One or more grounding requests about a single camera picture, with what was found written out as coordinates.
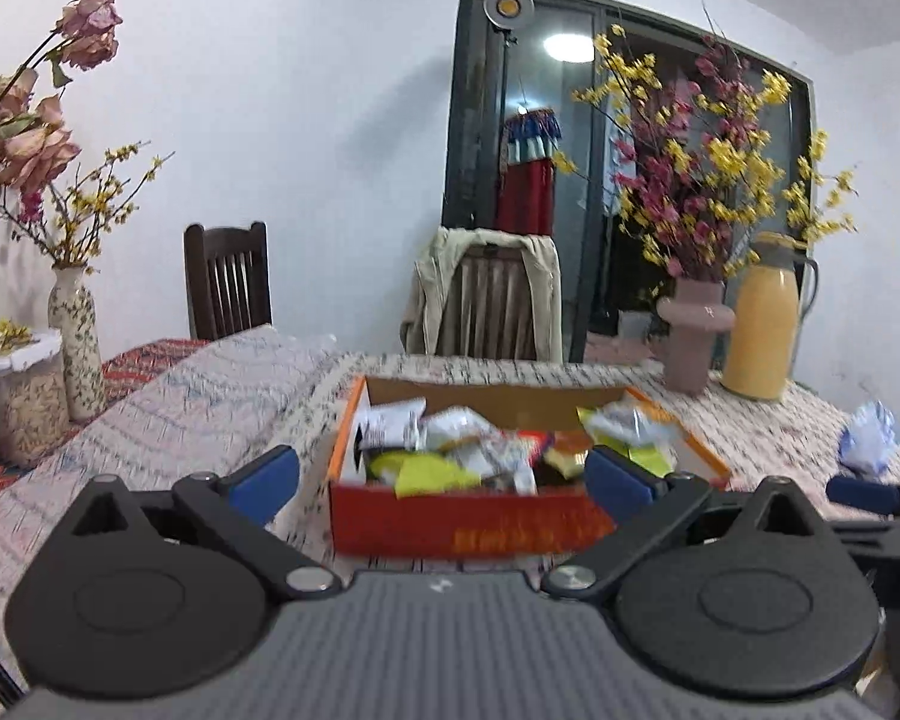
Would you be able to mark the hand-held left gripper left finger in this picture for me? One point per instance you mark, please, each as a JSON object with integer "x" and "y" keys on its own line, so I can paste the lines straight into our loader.
{"x": 266, "y": 481}

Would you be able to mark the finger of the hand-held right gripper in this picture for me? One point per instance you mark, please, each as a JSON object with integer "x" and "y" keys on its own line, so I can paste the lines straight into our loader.
{"x": 892, "y": 540}
{"x": 862, "y": 495}

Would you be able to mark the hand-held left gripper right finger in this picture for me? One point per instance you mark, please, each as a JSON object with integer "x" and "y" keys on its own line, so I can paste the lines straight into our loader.
{"x": 619, "y": 484}

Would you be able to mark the pile of assorted snacks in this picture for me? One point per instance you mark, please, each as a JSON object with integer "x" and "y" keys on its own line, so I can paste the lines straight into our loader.
{"x": 480, "y": 442}

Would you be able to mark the green snack packet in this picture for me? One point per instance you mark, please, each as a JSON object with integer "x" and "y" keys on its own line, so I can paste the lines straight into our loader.
{"x": 427, "y": 478}

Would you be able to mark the red cardboard box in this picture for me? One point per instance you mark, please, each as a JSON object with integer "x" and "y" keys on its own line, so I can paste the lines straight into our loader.
{"x": 457, "y": 525}

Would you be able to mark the blue white plastic bag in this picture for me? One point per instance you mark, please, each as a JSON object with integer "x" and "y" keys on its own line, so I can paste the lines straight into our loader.
{"x": 870, "y": 435}

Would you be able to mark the grey patterned folded cloth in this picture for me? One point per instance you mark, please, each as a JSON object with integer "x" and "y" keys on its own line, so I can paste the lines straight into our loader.
{"x": 195, "y": 405}

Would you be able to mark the pink vase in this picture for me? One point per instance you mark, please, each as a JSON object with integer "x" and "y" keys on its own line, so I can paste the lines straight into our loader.
{"x": 694, "y": 337}

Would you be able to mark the red woven cloth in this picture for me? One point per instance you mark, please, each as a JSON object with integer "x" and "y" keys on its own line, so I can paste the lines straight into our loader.
{"x": 139, "y": 364}

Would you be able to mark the yellow thermos jug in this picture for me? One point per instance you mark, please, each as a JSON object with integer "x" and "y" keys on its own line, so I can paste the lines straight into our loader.
{"x": 761, "y": 337}

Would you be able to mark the dark wooden chair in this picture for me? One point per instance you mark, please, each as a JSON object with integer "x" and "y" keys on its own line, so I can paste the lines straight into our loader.
{"x": 229, "y": 285}

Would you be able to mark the brown slatted wooden chair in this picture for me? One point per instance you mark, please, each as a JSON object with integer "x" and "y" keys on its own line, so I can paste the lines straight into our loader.
{"x": 491, "y": 300}

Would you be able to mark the floral ceramic vase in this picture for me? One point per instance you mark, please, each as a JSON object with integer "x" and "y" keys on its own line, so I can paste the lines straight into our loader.
{"x": 79, "y": 345}

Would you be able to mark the chair with beige jacket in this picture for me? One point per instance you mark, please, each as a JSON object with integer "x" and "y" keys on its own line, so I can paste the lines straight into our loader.
{"x": 427, "y": 292}

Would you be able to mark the clear food container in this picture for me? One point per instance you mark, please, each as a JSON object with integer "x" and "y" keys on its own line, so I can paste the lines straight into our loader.
{"x": 15, "y": 405}

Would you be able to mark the yellow pink flower branches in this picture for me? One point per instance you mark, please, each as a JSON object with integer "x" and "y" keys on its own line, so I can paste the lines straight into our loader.
{"x": 705, "y": 165}

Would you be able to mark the dried flower bouquet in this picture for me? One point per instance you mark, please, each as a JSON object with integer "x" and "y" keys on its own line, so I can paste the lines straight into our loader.
{"x": 37, "y": 142}

